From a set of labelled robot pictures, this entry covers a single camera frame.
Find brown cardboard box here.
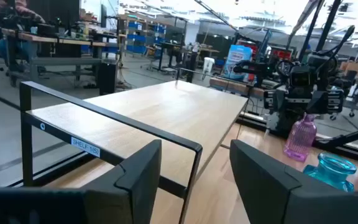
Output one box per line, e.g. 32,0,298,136
339,60,358,78

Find black tripod pole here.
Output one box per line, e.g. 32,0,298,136
315,0,343,52

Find purple ribbed glass bottle vase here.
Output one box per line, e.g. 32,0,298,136
283,112,318,162

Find brown wooden bench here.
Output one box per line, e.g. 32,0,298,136
209,77,269,99

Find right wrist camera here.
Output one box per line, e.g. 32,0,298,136
289,64,313,90

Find wooden shelf black metal frame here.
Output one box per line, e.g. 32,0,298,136
19,79,250,224

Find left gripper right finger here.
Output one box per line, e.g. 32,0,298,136
229,139,358,224

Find white bucket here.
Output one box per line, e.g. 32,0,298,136
201,56,216,75

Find storage rack blue bins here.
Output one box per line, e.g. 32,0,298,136
118,12,188,58

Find person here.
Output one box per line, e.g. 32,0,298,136
0,0,47,66

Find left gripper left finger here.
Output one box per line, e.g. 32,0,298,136
0,139,162,224

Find black computer tower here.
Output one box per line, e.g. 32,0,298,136
98,61,118,96

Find white shelf label sticker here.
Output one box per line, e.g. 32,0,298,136
70,136,101,158

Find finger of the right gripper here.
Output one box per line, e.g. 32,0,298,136
273,89,287,110
306,90,329,114

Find blue white package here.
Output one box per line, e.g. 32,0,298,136
222,44,254,82

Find wooden top workbench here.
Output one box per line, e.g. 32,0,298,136
0,27,120,88

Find black metal rig frame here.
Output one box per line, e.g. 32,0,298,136
237,110,358,162

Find large teal textured glass jar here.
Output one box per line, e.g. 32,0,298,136
302,151,358,193

